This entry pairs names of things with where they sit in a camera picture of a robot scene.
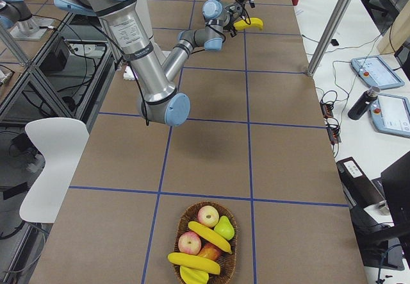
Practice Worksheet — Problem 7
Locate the black printer box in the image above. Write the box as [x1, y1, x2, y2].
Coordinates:
[336, 157, 390, 234]

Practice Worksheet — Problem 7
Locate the red apple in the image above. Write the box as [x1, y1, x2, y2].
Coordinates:
[197, 205, 220, 228]
[177, 231, 202, 255]

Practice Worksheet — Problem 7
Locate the small black box on cable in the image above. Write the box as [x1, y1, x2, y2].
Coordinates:
[330, 39, 339, 46]

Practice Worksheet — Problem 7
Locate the blue teach pendant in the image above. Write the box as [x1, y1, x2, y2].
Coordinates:
[370, 94, 409, 138]
[350, 56, 404, 90]

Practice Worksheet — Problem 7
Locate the near blue teach pendant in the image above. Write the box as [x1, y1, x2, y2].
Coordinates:
[370, 94, 409, 138]

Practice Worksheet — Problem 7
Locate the green pear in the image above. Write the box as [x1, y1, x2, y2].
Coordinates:
[213, 215, 235, 240]

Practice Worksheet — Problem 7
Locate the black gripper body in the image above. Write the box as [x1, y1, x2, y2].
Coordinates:
[224, 3, 243, 31]

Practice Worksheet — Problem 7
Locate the aluminium frame post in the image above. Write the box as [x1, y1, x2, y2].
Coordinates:
[306, 0, 351, 78]

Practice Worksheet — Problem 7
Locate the orange circuit board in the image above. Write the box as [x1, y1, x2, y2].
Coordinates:
[320, 103, 334, 119]

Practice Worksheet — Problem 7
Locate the black computer monitor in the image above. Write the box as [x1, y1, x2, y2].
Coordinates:
[381, 152, 409, 255]

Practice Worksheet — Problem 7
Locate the brown wicker fruit basket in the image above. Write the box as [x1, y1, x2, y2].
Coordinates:
[174, 201, 238, 283]

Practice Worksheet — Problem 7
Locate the far blue teach pendant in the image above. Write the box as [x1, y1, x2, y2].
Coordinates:
[350, 56, 404, 90]

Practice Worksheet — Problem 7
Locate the black water bottle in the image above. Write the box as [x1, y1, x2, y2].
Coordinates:
[348, 86, 381, 121]

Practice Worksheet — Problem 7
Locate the white camera stand pillar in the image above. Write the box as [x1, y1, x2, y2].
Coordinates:
[135, 0, 170, 64]

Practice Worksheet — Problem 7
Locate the yellow starfruit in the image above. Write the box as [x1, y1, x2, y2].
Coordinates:
[179, 266, 209, 284]

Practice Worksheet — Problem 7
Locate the white plastic chair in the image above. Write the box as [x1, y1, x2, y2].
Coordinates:
[19, 117, 89, 224]

